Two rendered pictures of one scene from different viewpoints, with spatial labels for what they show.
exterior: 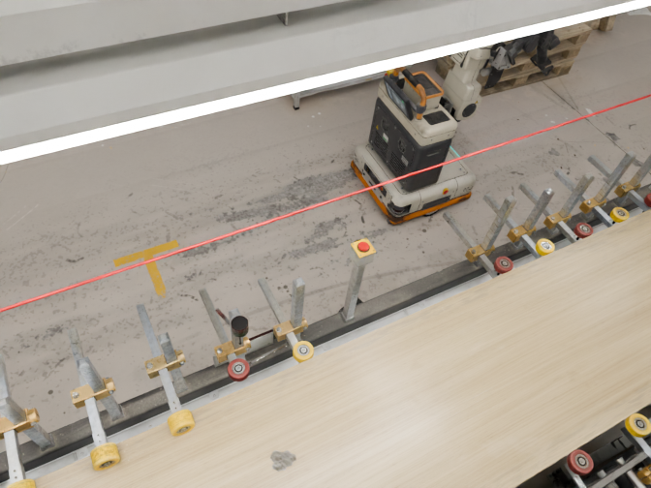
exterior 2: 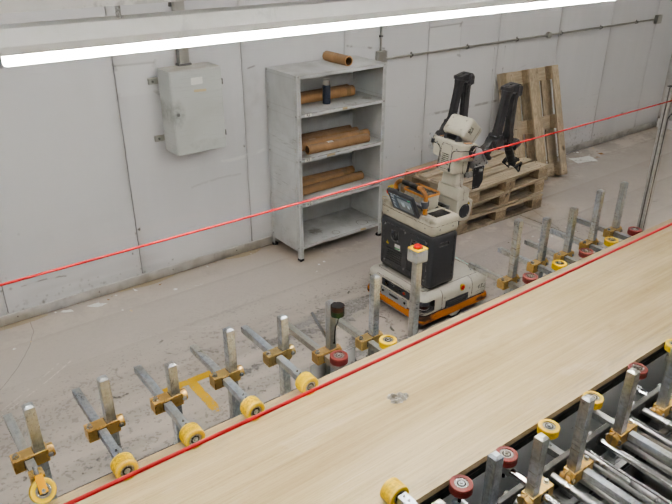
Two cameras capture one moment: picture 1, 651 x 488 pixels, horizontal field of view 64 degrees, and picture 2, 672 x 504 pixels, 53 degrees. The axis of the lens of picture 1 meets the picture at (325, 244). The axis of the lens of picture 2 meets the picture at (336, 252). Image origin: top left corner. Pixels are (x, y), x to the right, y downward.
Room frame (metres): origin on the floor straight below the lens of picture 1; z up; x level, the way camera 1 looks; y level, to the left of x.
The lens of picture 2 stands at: (-1.61, 0.43, 2.59)
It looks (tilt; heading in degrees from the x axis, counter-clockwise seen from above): 26 degrees down; 356
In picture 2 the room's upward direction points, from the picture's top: straight up
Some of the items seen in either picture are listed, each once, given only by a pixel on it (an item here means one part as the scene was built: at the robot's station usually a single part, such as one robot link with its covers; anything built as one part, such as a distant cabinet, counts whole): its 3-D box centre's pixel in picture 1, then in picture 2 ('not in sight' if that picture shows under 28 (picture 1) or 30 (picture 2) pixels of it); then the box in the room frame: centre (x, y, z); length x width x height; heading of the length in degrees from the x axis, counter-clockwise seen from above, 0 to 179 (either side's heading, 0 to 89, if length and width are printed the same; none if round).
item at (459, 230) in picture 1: (471, 245); (499, 278); (1.62, -0.70, 0.80); 0.43 x 0.03 x 0.04; 33
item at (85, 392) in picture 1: (93, 391); (227, 376); (0.62, 0.72, 0.95); 0.14 x 0.06 x 0.05; 123
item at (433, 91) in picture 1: (421, 91); (421, 197); (2.69, -0.45, 0.87); 0.23 x 0.15 x 0.11; 33
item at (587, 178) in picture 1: (567, 208); (568, 244); (1.87, -1.18, 0.88); 0.04 x 0.04 x 0.48; 33
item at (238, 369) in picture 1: (238, 374); (338, 365); (0.79, 0.26, 0.85); 0.08 x 0.08 x 0.11
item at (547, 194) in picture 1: (529, 224); (541, 255); (1.73, -0.97, 0.88); 0.04 x 0.04 x 0.48; 33
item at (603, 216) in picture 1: (583, 198); (580, 242); (2.03, -1.32, 0.81); 0.43 x 0.03 x 0.04; 33
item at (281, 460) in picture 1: (283, 459); (398, 396); (0.49, 0.04, 0.91); 0.09 x 0.07 x 0.02; 100
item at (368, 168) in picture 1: (376, 179); (396, 288); (2.55, -0.28, 0.23); 0.41 x 0.02 x 0.08; 33
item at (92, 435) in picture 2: not in sight; (105, 426); (0.34, 1.14, 0.95); 0.14 x 0.06 x 0.05; 123
